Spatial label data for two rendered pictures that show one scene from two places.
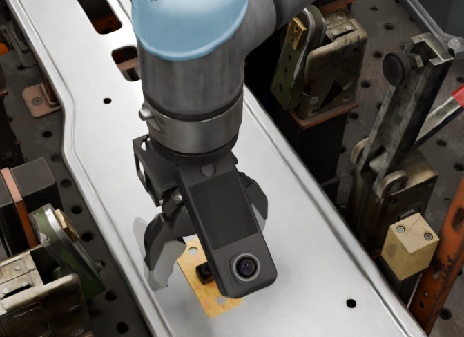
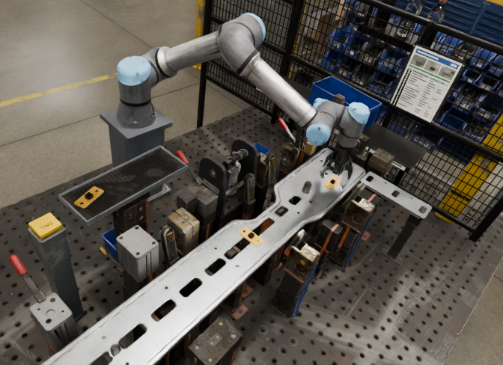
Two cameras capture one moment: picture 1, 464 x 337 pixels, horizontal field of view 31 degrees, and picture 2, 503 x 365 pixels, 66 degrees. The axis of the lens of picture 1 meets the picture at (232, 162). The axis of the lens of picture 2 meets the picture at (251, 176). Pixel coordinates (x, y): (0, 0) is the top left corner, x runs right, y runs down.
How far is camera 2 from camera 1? 1.60 m
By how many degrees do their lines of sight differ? 72
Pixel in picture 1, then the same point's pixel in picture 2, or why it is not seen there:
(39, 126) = (251, 307)
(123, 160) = (314, 204)
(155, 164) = (345, 161)
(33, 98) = (239, 313)
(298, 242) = (314, 170)
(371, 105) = not seen: hidden behind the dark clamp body
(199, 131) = not seen: hidden behind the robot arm
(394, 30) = (159, 207)
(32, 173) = (328, 224)
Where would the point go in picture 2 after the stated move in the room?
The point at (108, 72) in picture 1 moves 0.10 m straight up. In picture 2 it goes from (288, 215) to (294, 195)
